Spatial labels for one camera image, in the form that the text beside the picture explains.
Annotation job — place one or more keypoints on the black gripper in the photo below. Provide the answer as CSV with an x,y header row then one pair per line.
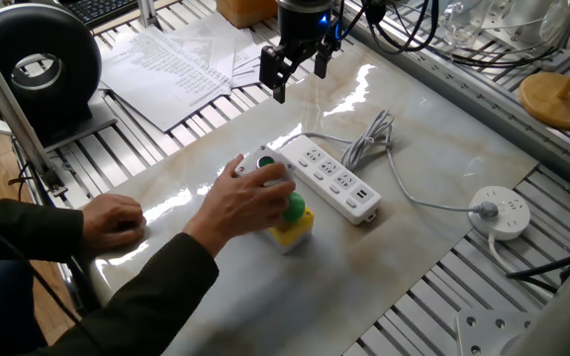
x,y
305,22

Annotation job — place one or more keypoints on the grey box green button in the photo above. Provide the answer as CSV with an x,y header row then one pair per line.
x,y
257,157

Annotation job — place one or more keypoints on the white power strip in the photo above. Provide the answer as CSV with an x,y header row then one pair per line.
x,y
334,178

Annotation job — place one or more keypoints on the yellow box green mushroom button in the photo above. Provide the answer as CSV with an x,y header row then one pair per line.
x,y
295,232

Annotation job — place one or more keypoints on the right forearm dark sleeve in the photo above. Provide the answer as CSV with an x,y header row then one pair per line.
x,y
156,301

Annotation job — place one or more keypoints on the left forearm dark sleeve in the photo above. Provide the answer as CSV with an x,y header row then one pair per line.
x,y
23,227

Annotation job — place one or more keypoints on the person's right hand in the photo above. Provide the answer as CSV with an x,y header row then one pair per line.
x,y
238,203

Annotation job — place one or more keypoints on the person's left hand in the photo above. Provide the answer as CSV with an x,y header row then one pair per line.
x,y
112,220

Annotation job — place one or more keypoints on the white paper sheet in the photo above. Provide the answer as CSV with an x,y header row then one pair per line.
x,y
248,71

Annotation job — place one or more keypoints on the wooden box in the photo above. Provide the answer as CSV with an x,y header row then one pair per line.
x,y
245,12

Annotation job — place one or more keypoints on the large printed paper sheet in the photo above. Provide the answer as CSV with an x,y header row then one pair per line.
x,y
166,84

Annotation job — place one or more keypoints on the clear glass cup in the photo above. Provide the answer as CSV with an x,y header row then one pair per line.
x,y
463,22

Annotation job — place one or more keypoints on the black keyboard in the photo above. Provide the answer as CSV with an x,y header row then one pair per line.
x,y
102,10

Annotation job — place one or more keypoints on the marble pattern board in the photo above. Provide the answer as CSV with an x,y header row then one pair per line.
x,y
364,277

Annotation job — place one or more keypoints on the wooden round stand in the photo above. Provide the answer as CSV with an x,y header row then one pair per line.
x,y
557,104

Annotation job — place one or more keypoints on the round white socket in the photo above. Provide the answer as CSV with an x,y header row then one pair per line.
x,y
510,220

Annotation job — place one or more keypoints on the silver metal post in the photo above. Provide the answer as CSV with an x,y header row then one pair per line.
x,y
147,12

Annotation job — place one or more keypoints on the grey device base plate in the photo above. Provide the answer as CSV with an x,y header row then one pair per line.
x,y
97,123

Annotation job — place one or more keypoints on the aluminium frame profile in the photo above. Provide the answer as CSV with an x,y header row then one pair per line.
x,y
8,109

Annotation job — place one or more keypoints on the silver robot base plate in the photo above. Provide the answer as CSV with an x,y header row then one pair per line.
x,y
483,331

